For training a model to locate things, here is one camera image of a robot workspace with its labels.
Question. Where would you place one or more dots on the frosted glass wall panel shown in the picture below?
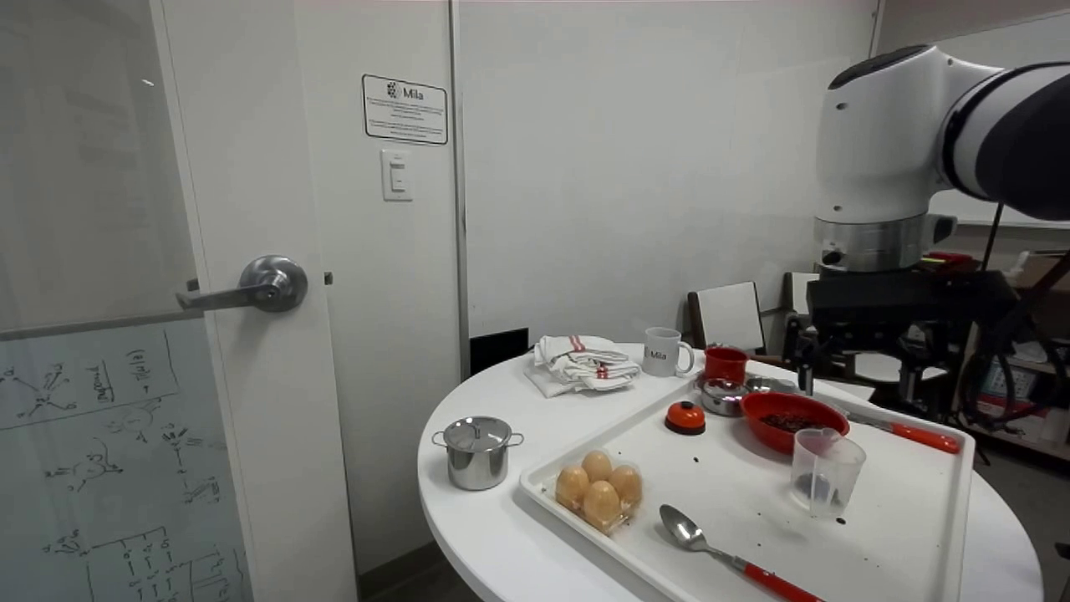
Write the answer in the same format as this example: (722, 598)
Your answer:
(88, 169)

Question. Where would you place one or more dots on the clear plastic egg pack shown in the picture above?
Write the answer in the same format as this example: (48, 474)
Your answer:
(591, 481)

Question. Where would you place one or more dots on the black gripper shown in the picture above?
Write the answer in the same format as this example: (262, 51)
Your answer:
(862, 337)

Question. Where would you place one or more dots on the white chair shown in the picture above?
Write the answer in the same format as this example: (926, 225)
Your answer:
(873, 367)
(730, 317)

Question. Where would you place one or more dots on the red bowl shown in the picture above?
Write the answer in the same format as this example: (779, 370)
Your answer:
(792, 424)

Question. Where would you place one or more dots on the white cloth red print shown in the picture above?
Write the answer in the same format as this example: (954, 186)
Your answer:
(579, 367)

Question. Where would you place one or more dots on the small steel pot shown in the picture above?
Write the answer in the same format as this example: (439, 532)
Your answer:
(476, 455)

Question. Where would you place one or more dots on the white wall sign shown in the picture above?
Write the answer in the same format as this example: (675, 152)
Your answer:
(403, 108)

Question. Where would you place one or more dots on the grey wall joint strip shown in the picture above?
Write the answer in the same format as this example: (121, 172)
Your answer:
(460, 169)

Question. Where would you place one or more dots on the thin black pole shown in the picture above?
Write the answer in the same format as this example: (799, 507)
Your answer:
(991, 236)

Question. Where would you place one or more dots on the white light switch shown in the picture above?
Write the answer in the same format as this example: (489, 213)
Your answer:
(394, 175)

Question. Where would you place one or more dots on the colourless plastic cup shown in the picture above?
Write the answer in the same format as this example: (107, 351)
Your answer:
(825, 474)

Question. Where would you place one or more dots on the white door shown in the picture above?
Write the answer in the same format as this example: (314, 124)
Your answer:
(262, 145)

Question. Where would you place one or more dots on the red flat tray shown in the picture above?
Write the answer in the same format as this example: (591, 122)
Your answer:
(954, 258)

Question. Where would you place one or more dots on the small red cup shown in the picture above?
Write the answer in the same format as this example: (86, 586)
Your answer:
(727, 367)

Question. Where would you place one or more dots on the white mug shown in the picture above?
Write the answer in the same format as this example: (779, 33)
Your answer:
(664, 351)

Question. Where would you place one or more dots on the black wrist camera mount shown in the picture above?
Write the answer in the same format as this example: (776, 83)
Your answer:
(891, 295)

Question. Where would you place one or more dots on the brown egg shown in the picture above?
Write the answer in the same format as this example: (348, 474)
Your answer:
(602, 507)
(599, 462)
(625, 487)
(569, 491)

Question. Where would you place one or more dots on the white plastic tray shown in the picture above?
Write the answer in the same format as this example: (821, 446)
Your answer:
(737, 503)

